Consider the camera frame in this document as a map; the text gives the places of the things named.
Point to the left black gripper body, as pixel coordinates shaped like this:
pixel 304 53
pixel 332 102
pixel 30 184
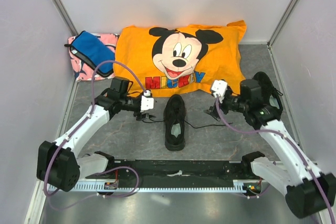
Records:
pixel 138 114

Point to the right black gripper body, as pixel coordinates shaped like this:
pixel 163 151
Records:
pixel 228 102

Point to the black shoelace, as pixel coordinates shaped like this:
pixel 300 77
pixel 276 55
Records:
pixel 150 119

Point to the black shoe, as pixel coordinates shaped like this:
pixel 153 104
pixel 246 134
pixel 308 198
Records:
pixel 174 121
pixel 271 96

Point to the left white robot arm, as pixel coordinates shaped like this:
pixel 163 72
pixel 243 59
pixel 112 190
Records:
pixel 59 163

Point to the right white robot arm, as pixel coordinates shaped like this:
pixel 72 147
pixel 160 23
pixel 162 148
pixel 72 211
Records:
pixel 306 188

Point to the orange Mickey Mouse pillow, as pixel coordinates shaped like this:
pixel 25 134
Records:
pixel 181 60

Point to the pink patterned cloth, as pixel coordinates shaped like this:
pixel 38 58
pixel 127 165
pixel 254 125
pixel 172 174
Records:
pixel 81 71

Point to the blue cloth pouch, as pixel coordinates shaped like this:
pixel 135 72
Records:
pixel 90 49

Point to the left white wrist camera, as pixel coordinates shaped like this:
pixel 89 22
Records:
pixel 147 101

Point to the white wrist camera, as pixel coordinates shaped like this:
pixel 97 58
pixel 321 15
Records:
pixel 147 101
pixel 218 89

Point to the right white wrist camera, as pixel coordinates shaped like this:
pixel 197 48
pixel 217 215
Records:
pixel 218 89

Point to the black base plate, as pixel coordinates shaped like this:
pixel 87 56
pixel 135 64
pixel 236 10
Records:
pixel 177 173

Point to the slotted grey cable duct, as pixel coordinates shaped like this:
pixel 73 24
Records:
pixel 100 186

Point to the right aluminium frame post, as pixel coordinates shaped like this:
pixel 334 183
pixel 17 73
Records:
pixel 283 20

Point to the aluminium frame post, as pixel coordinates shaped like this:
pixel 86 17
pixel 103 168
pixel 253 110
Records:
pixel 65 16
pixel 283 20

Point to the left aluminium frame post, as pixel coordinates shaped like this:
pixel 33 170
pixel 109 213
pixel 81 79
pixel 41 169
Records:
pixel 65 16

